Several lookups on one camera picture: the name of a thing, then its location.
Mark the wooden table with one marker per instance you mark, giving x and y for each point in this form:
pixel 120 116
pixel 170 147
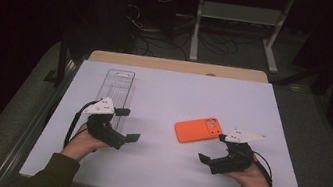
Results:
pixel 175 64

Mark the white table cover board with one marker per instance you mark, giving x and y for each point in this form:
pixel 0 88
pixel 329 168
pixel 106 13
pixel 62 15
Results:
pixel 159 170

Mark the clear plastic package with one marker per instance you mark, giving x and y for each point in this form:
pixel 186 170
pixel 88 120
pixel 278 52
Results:
pixel 116 89

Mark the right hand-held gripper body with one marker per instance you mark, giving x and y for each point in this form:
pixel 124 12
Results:
pixel 235 158

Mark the white metal desk frame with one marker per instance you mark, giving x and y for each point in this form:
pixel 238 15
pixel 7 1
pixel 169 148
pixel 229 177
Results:
pixel 239 13

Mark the orange phone case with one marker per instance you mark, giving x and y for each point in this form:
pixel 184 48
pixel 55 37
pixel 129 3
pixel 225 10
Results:
pixel 194 131

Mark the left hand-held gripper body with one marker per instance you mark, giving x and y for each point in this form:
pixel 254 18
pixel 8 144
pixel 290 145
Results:
pixel 104 131

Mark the person's right hand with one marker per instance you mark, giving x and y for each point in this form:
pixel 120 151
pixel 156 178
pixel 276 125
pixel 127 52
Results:
pixel 251 183

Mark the person's left hand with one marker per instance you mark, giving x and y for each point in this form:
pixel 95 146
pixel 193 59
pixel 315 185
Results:
pixel 82 146

